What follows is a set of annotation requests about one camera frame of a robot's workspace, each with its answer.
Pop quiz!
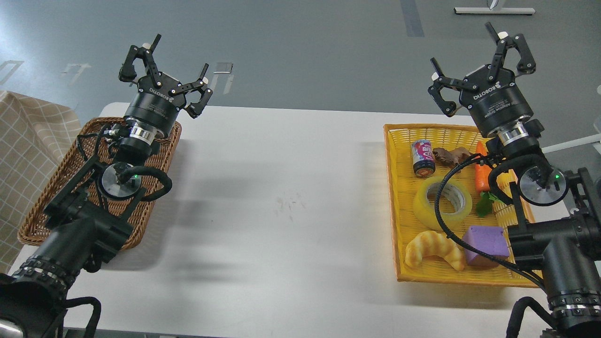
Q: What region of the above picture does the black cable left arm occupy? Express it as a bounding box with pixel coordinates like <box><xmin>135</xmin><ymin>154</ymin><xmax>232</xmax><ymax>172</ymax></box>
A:
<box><xmin>56</xmin><ymin>296</ymin><xmax>102</xmax><ymax>338</ymax></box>

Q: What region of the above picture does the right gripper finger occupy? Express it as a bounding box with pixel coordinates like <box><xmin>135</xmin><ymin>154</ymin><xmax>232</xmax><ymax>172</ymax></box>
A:
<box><xmin>485</xmin><ymin>22</ymin><xmax>537</xmax><ymax>84</ymax></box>
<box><xmin>428</xmin><ymin>57</ymin><xmax>479</xmax><ymax>117</ymax></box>

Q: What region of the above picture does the brown wicker basket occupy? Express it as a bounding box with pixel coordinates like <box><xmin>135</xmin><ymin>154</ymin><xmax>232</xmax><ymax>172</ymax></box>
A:
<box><xmin>17</xmin><ymin>117</ymin><xmax>182</xmax><ymax>252</ymax></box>

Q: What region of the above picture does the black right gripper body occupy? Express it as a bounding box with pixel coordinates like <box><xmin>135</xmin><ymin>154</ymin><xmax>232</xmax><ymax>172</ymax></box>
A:
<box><xmin>459</xmin><ymin>65</ymin><xmax>534</xmax><ymax>138</ymax></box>

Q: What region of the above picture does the small soda can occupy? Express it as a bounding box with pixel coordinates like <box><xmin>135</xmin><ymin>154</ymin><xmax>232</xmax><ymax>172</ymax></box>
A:
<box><xmin>411</xmin><ymin>139</ymin><xmax>436</xmax><ymax>177</ymax></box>

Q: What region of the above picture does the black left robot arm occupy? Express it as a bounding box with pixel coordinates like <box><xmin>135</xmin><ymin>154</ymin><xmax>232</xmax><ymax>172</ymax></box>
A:
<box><xmin>1</xmin><ymin>34</ymin><xmax>213</xmax><ymax>338</ymax></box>

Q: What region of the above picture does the yellow tape roll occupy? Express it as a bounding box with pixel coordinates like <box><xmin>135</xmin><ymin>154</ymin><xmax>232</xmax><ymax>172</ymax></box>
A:
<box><xmin>413</xmin><ymin>176</ymin><xmax>473</xmax><ymax>231</ymax></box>

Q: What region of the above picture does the yellow plastic basket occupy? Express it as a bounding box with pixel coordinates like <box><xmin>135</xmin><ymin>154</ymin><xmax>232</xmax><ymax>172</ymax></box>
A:
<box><xmin>384</xmin><ymin>123</ymin><xmax>537</xmax><ymax>288</ymax></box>

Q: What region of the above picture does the orange toy carrot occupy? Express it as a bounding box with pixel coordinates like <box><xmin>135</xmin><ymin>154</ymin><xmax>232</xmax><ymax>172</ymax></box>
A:
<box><xmin>474</xmin><ymin>163</ymin><xmax>499</xmax><ymax>218</ymax></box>

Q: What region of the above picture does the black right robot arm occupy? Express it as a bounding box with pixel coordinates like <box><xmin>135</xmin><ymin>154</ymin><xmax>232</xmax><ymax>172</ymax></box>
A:
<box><xmin>428</xmin><ymin>22</ymin><xmax>601</xmax><ymax>338</ymax></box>

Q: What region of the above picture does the white bar on floor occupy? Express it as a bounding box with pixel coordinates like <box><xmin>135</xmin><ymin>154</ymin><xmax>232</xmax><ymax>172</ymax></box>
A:
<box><xmin>453</xmin><ymin>7</ymin><xmax>536</xmax><ymax>15</ymax></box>

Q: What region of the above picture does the beige checkered cloth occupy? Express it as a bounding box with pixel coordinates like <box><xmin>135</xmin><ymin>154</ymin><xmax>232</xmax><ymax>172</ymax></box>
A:
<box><xmin>0</xmin><ymin>90</ymin><xmax>81</xmax><ymax>273</ymax></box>

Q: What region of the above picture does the brown toy frog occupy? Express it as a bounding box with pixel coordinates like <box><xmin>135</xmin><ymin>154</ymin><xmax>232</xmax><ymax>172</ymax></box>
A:
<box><xmin>433</xmin><ymin>147</ymin><xmax>474</xmax><ymax>169</ymax></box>

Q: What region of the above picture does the toy croissant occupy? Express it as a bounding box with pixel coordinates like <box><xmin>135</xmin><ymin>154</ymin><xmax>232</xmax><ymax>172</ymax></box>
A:
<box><xmin>404</xmin><ymin>230</ymin><xmax>466</xmax><ymax>271</ymax></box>

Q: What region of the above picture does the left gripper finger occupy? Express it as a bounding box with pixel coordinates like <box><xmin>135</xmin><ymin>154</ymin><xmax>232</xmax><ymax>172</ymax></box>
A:
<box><xmin>118</xmin><ymin>34</ymin><xmax>162</xmax><ymax>88</ymax></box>
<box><xmin>170</xmin><ymin>63</ymin><xmax>213</xmax><ymax>118</ymax></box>

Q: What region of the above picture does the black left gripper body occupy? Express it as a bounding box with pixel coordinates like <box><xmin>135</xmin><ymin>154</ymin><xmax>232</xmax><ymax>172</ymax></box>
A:
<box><xmin>124</xmin><ymin>72</ymin><xmax>186</xmax><ymax>132</ymax></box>

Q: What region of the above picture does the purple cube block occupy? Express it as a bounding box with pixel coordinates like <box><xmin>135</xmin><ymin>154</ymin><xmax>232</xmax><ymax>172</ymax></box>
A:
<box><xmin>462</xmin><ymin>225</ymin><xmax>509</xmax><ymax>268</ymax></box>

